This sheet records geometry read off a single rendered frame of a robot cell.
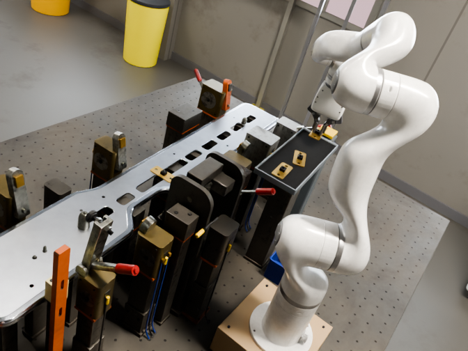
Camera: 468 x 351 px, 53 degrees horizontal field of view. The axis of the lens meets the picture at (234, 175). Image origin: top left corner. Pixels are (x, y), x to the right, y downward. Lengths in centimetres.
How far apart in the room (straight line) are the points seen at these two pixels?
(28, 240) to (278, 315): 67
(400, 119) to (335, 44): 40
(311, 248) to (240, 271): 61
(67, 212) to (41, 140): 82
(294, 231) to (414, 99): 39
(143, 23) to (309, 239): 345
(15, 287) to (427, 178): 328
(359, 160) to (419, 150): 284
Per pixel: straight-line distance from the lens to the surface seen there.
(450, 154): 383
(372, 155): 104
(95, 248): 105
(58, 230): 129
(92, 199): 138
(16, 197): 131
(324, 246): 113
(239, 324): 142
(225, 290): 163
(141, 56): 447
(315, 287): 124
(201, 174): 123
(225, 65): 444
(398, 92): 101
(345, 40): 134
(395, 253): 211
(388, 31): 109
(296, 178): 139
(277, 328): 136
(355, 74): 99
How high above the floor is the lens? 191
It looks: 35 degrees down
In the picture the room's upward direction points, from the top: 18 degrees clockwise
